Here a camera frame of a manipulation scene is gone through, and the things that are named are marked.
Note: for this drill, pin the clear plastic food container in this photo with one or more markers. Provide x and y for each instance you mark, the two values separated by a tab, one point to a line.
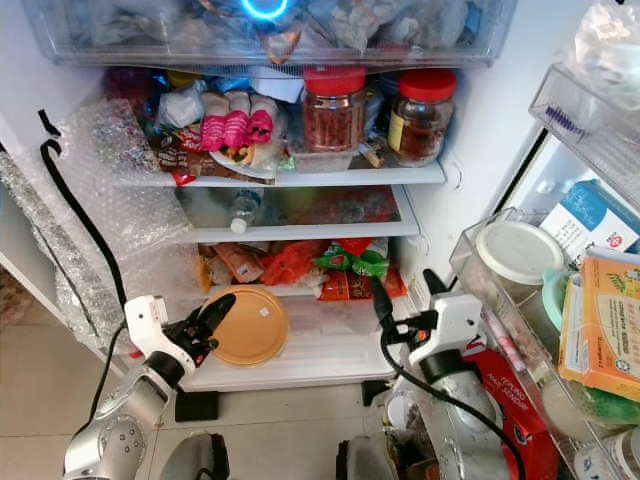
320	160

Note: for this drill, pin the clear vegetable drawer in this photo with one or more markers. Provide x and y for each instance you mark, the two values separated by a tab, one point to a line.
350	330

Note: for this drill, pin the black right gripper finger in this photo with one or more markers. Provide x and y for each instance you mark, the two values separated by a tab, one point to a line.
434	288
381	305

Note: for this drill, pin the blue white carton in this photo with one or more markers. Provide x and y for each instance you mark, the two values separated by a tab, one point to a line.
590	215

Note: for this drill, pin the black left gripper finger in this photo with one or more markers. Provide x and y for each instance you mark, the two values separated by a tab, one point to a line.
219	315

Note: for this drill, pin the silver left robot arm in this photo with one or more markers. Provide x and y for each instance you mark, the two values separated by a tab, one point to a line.
125	440

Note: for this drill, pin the red net bag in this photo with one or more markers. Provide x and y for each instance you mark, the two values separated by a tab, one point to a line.
290	265

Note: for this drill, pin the orange lidded plastic bowl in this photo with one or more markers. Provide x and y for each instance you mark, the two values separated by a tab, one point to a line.
255	330

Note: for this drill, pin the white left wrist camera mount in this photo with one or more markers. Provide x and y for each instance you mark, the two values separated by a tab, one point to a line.
150	320

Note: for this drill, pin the brown snack packet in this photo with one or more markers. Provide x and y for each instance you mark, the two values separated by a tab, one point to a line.
180	155

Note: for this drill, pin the bubble wrap sheet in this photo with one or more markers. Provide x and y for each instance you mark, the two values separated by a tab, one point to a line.
130	190

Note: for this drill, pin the clear plastic water bottle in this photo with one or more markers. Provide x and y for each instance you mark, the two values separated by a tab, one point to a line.
240	208

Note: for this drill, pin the red cardboard box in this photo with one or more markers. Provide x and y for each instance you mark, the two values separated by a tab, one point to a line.
525	410

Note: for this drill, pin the red lid jar yellow label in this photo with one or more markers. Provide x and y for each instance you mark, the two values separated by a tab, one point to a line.
422	120

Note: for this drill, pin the black fridge foot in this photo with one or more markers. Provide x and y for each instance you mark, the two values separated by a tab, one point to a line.
196	405

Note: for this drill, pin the robot left leg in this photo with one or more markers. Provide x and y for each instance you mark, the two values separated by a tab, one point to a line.
195	458

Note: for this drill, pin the green snack packet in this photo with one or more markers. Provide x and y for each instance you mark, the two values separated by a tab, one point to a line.
350	262

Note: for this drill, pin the black glass door fridge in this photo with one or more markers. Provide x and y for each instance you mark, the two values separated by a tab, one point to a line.
490	150

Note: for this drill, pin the pink white sausage pack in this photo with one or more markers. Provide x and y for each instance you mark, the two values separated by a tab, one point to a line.
213	127
262	122
237	125

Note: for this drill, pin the red lid jar reddish contents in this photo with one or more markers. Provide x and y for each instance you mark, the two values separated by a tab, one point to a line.
333	115

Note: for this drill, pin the grey white plastic bag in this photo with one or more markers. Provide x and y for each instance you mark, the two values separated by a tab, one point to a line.
180	107

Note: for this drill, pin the dark red jar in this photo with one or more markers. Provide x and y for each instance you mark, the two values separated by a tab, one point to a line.
130	85

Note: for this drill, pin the patterned floor rug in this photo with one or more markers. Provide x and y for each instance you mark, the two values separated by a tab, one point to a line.
10	300

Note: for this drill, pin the white lid round container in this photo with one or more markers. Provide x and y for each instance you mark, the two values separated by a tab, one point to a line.
520	250

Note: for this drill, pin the clear plastic chiller drawer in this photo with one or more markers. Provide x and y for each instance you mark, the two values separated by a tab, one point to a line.
120	35

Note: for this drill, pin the clear door bin purple mark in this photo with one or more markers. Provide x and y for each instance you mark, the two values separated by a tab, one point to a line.
590	130

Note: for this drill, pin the orange cardboard box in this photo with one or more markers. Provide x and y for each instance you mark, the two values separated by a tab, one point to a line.
610	320

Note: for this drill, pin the orange printed packets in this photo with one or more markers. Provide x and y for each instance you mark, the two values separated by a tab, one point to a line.
350	288

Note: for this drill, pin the mint plastic cup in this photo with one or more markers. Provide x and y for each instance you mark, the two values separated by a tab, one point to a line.
555	298

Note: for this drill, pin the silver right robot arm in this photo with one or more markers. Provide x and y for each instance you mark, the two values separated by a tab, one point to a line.
460	445

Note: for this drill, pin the white lid jar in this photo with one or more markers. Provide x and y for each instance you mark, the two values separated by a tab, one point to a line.
402	415

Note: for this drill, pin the orange snack packet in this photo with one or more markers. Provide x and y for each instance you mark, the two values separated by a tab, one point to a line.
235	262

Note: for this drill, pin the clear door shelf bin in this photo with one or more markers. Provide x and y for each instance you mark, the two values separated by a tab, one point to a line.
465	260

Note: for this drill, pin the pink white tube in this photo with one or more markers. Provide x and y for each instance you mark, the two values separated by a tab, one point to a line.
503	340

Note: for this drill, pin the white plate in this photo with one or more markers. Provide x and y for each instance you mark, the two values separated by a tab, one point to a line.
255	168

